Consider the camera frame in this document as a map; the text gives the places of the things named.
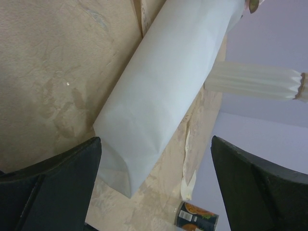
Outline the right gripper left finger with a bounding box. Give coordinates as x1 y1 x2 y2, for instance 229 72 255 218
0 137 102 231

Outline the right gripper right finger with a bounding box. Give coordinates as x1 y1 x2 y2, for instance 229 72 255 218
211 136 308 231

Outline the cream printed ribbon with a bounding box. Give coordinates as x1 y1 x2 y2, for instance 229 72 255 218
180 114 198 201

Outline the white wrapping paper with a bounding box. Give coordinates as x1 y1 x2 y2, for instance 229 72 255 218
93 0 245 198

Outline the pink rose stem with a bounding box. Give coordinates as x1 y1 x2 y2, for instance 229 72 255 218
244 0 264 14

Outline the white ribbed vase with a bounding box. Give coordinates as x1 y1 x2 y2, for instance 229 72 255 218
205 61 308 103

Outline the metal food can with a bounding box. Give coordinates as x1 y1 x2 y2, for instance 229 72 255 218
174 202 219 231

